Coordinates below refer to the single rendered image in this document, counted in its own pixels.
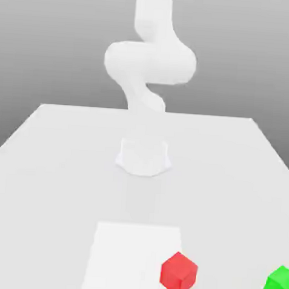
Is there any small green cube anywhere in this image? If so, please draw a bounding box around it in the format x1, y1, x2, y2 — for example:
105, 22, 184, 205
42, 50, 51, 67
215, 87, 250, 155
262, 264, 289, 289

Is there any small red cube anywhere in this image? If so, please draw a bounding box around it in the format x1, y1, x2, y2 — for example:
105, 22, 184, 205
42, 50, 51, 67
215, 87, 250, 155
159, 250, 200, 289

